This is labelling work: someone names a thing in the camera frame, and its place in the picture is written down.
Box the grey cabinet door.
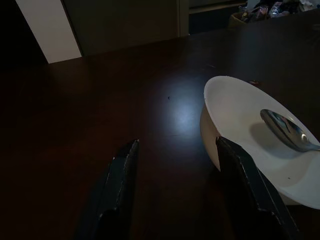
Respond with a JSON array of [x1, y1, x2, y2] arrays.
[[62, 0, 189, 58]]

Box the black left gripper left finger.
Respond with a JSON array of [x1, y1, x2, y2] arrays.
[[74, 139, 140, 240]]

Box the silver metal spoon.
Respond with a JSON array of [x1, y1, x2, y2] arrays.
[[259, 108, 320, 153]]

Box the crumpled plastic bags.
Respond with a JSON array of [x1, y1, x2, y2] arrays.
[[237, 0, 320, 21]]

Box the brown cardboard box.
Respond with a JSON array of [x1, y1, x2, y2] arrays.
[[228, 9, 276, 27]]

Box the white round bowl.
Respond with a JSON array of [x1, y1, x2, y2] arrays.
[[199, 75, 320, 210]]

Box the white door frame post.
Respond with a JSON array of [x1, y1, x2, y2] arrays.
[[14, 0, 84, 65]]

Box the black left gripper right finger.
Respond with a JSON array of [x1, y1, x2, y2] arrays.
[[215, 136, 301, 240]]

